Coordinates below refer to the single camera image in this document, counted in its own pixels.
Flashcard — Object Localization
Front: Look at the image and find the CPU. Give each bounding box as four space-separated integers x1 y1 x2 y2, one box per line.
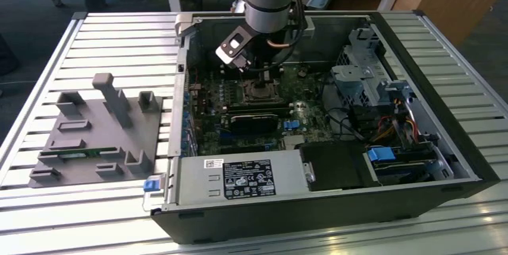
249 84 275 99

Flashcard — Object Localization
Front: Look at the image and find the metal socket cover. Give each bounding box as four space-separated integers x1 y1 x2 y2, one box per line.
238 80 283 103

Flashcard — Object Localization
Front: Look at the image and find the metal locking lever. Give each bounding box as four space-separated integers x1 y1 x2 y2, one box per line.
238 99 285 105

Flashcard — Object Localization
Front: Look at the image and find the CPU socket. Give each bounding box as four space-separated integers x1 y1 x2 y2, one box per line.
237 78 285 103

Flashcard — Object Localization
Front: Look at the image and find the black RAM stick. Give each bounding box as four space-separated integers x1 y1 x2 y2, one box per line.
225 103 290 111

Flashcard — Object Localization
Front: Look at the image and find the black graphics card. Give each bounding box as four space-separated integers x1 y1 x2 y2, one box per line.
227 112 279 134

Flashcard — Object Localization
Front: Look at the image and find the silver drive cage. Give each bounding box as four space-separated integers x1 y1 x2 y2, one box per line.
329 27 397 109

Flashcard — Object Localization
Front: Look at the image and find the green motherboard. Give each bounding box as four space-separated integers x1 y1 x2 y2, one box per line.
185 58 338 156

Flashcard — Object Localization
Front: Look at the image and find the silver heatsink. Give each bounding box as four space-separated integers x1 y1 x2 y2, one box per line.
282 136 306 150

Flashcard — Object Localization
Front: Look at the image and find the black air shroud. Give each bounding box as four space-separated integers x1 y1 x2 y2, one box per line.
295 141 382 193

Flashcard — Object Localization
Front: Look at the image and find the silver metal clip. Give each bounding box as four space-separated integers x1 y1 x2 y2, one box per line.
301 162 317 183

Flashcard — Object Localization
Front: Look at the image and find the silver power supply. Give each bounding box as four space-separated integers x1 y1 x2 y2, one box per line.
168 156 312 206

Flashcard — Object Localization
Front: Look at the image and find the blue disk carrier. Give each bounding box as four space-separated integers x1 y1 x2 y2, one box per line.
366 146 397 163

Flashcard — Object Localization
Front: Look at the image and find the grey parts rack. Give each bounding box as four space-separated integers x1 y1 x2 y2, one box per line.
28 72 166 190

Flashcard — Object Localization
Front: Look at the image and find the blue case latch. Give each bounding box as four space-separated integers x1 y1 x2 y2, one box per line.
143 177 164 193

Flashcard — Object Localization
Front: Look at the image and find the wooden cabinet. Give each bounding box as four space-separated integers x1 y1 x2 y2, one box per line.
392 0 508 48

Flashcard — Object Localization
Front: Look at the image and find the green RAM stick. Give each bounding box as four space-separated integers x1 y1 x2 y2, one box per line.
39 146 120 160

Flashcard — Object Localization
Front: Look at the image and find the black PC case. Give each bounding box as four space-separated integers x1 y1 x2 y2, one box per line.
148 10 501 245

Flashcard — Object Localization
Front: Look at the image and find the copper coloured cable loop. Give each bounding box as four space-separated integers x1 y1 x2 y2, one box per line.
266 39 290 51

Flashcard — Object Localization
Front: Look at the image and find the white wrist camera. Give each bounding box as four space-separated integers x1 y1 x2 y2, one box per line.
214 24 255 71

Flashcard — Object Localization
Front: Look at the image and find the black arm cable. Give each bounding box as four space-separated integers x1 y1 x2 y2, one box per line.
277 0 310 65

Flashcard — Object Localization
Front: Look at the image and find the black cable bundle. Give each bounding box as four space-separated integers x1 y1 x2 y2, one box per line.
324 106 376 143

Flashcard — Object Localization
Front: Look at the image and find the coloured wire bundle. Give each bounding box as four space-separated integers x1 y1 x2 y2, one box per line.
376 97 422 146

